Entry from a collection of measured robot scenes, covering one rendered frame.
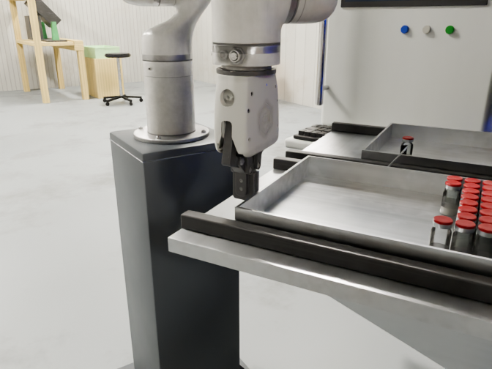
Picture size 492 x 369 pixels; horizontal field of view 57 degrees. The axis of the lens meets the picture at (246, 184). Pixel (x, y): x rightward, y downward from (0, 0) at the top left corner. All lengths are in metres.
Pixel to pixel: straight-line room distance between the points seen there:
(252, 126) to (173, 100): 0.56
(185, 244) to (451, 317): 0.30
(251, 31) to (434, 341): 0.42
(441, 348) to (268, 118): 0.34
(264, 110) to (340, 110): 0.95
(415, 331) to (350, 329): 1.31
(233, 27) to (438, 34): 0.93
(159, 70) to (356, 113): 0.67
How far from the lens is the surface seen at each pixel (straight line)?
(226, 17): 0.54
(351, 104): 1.49
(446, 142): 1.08
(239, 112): 0.54
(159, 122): 1.11
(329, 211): 0.64
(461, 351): 0.60
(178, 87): 1.10
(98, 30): 9.09
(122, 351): 1.81
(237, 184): 0.61
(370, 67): 1.46
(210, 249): 0.54
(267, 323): 1.89
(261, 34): 0.54
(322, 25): 1.45
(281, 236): 0.53
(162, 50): 1.08
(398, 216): 0.65
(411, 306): 0.48
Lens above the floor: 1.13
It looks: 20 degrees down
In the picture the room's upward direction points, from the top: straight up
